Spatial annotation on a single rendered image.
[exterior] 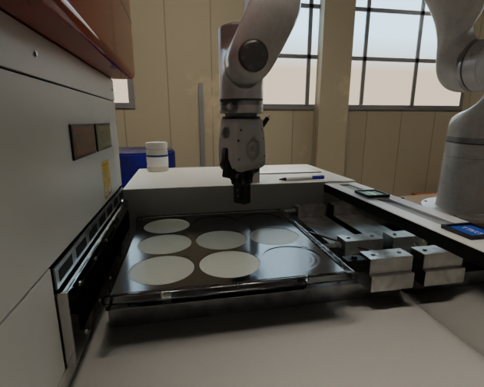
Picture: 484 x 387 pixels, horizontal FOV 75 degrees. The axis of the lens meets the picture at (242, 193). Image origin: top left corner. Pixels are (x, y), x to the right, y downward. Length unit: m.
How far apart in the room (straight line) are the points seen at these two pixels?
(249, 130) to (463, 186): 0.57
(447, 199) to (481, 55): 0.34
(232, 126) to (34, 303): 0.40
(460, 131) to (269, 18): 0.58
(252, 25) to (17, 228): 0.41
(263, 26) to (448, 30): 0.48
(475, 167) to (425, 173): 3.16
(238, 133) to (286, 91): 2.66
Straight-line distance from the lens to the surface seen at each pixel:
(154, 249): 0.61
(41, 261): 0.38
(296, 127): 3.28
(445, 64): 0.97
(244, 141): 0.60
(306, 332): 0.52
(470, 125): 0.93
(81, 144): 0.51
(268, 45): 0.54
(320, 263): 0.55
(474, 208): 0.97
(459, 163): 0.95
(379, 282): 0.58
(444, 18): 0.89
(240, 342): 0.50
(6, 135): 0.33
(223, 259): 0.55
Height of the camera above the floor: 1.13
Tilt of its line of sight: 13 degrees down
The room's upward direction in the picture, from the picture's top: straight up
